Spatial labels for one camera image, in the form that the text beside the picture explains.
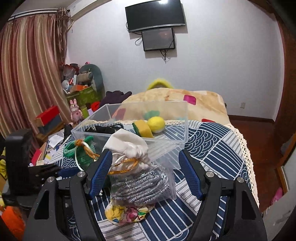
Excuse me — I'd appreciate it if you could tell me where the clear plastic storage box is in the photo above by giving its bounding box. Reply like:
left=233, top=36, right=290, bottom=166
left=71, top=101, right=189, bottom=169

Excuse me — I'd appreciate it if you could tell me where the grey rope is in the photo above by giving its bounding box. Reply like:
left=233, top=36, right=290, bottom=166
left=108, top=162, right=178, bottom=205

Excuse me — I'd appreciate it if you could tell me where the red plush item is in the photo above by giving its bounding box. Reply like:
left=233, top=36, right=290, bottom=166
left=91, top=101, right=100, bottom=112

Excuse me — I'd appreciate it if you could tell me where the yellow floral cloth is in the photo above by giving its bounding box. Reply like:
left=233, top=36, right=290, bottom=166
left=104, top=202, right=156, bottom=225

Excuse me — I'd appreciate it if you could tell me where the beige fleece blanket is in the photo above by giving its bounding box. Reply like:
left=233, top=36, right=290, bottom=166
left=123, top=88, right=230, bottom=125

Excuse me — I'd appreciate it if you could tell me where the white drawstring cloth bag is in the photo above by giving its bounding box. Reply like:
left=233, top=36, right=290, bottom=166
left=103, top=128, right=152, bottom=175

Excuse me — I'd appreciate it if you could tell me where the green knitted pouch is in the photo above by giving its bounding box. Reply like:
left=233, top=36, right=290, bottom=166
left=63, top=136, right=100, bottom=171

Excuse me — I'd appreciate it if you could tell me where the green cylinder bottle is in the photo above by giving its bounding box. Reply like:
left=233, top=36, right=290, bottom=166
left=81, top=106, right=89, bottom=118

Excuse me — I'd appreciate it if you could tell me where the pink rabbit plush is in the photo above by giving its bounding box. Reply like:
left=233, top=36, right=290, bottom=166
left=70, top=99, right=83, bottom=125

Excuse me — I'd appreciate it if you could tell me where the small wall monitor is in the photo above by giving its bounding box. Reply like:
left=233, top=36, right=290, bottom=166
left=142, top=28, right=175, bottom=52

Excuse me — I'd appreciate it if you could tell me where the yellow felt ball toy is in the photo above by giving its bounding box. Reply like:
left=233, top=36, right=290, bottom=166
left=147, top=116, right=166, bottom=133

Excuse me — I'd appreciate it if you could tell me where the red box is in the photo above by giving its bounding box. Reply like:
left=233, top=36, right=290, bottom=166
left=34, top=105, right=60, bottom=126

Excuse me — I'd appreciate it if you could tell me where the dark purple clothing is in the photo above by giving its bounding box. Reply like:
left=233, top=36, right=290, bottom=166
left=99, top=90, right=132, bottom=107

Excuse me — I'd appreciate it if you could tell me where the striped red curtain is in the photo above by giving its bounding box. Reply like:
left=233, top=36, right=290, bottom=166
left=1, top=9, right=70, bottom=137

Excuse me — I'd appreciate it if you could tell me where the large wall television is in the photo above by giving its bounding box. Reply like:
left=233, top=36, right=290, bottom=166
left=125, top=0, right=186, bottom=32

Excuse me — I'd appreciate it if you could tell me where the green storage box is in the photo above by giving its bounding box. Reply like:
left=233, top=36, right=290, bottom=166
left=66, top=86, right=102, bottom=107

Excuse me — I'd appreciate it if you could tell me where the green dinosaur plush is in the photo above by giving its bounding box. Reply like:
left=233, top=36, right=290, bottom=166
left=76, top=64, right=104, bottom=92

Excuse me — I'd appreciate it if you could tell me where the black patterned pouch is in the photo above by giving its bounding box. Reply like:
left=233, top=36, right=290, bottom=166
left=85, top=123, right=124, bottom=135

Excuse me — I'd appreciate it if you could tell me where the yellow green sponge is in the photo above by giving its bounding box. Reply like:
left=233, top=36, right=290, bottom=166
left=132, top=120, right=154, bottom=138

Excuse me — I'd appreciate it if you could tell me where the yellow fuzzy cushion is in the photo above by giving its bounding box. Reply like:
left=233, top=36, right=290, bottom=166
left=147, top=78, right=174, bottom=90

